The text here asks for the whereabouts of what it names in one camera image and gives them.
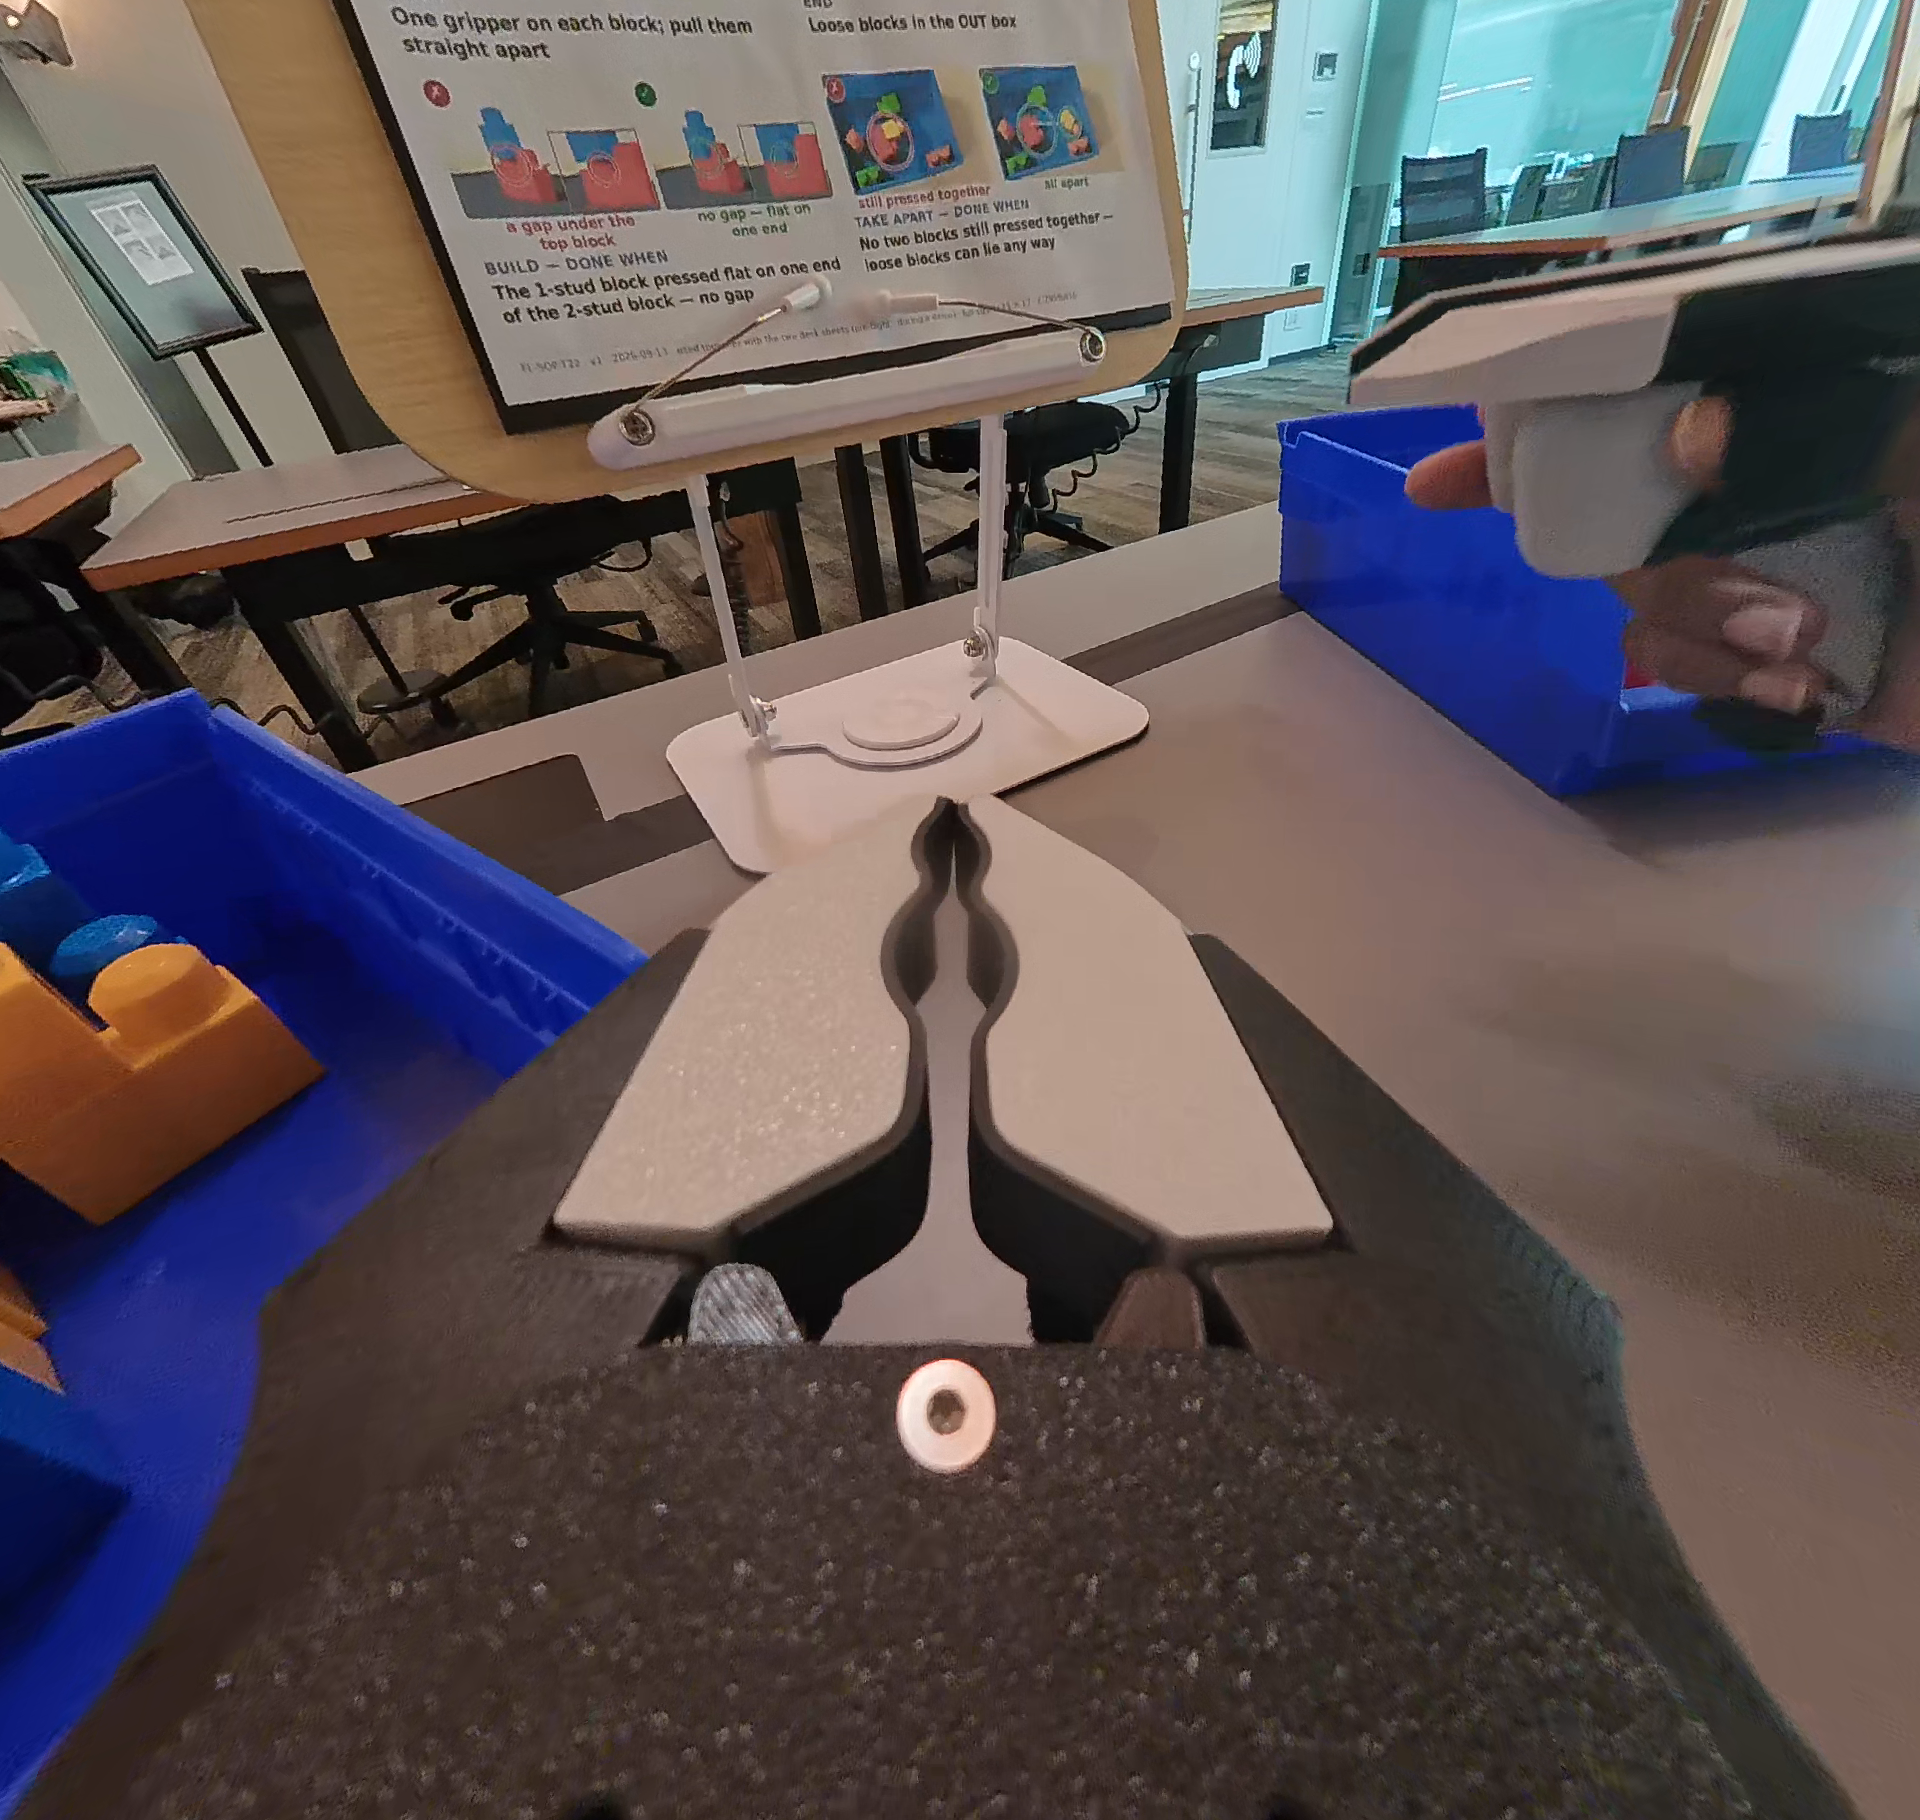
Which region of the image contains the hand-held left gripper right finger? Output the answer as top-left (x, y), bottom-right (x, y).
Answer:
top-left (948, 796), bottom-right (1338, 1343)

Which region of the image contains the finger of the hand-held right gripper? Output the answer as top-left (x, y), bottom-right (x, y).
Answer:
top-left (1379, 240), bottom-right (1880, 356)
top-left (1346, 301), bottom-right (1702, 413)

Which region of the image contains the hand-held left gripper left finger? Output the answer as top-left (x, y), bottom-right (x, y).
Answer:
top-left (550, 799), bottom-right (957, 1343)

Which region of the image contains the blue plastic bin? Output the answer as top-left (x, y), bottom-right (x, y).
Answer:
top-left (1280, 405), bottom-right (1920, 804)
top-left (0, 689), bottom-right (650, 1718)

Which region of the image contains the pile of colourful mega blocks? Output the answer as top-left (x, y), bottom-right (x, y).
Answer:
top-left (0, 830), bottom-right (324, 1552)

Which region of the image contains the person's right hand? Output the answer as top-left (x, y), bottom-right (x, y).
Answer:
top-left (1407, 440), bottom-right (1839, 724)

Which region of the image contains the black office chair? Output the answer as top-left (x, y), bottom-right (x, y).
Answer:
top-left (1612, 126), bottom-right (1697, 212)
top-left (1399, 146), bottom-right (1497, 245)
top-left (360, 494), bottom-right (689, 724)
top-left (906, 404), bottom-right (1136, 572)

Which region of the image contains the instruction sheet on white stand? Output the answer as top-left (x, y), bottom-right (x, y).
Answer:
top-left (144, 0), bottom-right (1195, 501)

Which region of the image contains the sign on floor stand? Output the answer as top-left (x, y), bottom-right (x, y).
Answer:
top-left (26, 168), bottom-right (268, 471)

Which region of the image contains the phone icon wall sign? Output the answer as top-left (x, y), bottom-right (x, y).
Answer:
top-left (1211, 0), bottom-right (1286, 154)

